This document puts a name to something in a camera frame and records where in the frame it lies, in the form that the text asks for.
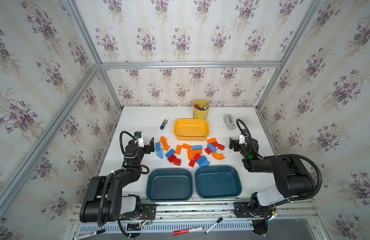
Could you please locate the blue sloped lego brick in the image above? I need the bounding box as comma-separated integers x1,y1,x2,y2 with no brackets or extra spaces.
156,149,163,159

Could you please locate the long orange lego plate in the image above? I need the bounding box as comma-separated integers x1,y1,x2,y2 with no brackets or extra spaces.
159,136,170,152

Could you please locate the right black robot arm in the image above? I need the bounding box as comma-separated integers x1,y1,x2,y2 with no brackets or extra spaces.
230,119,323,220

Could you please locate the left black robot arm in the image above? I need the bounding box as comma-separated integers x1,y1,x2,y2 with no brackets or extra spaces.
79,131,155,227

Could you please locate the orange curved lego piece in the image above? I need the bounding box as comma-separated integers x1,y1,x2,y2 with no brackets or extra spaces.
212,152,226,161

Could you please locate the blue glue stick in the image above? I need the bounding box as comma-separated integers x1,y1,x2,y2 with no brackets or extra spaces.
160,119,168,130

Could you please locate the blue long lego brick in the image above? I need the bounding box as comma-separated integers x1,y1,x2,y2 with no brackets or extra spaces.
208,144,218,154

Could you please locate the grey stapler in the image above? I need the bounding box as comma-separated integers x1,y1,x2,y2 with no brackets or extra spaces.
223,114,236,131

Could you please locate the orange flat lego top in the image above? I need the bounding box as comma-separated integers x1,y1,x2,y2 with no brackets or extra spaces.
207,138,217,144

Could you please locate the red lego left panel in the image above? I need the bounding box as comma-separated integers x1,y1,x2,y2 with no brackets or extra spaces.
205,148,213,155

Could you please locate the left teal plastic bin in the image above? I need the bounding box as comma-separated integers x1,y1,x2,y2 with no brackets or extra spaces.
146,168,194,202

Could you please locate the teal plastic bin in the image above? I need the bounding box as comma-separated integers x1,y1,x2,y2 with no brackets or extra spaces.
195,165,242,199
146,168,194,202

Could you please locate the large blue lego block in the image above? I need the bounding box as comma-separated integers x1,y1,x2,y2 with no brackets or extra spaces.
197,156,210,168

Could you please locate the right teal plastic bin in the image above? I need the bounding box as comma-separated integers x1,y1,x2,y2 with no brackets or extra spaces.
195,165,242,199

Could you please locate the orange lego brick pair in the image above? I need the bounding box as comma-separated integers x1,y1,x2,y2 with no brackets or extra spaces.
187,150,203,160

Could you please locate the red lego brick small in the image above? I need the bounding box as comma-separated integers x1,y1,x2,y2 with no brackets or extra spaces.
189,160,197,168

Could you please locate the yellow plastic bin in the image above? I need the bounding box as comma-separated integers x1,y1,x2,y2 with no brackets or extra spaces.
174,119,210,142

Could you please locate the yellow pen cup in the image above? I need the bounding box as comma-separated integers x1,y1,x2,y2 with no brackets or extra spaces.
193,100,211,120

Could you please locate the black white marker pen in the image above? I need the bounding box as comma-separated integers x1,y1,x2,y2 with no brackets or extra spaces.
205,217,224,234

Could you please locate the red marker pen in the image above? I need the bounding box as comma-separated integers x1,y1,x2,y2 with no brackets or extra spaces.
173,227,204,236

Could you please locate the black marker at left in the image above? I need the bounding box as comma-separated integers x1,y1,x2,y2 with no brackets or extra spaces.
73,229,106,240

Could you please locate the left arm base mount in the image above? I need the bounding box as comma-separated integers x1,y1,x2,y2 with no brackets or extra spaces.
119,204,157,221

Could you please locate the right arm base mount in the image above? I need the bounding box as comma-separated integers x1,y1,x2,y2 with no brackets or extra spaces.
234,202,275,219

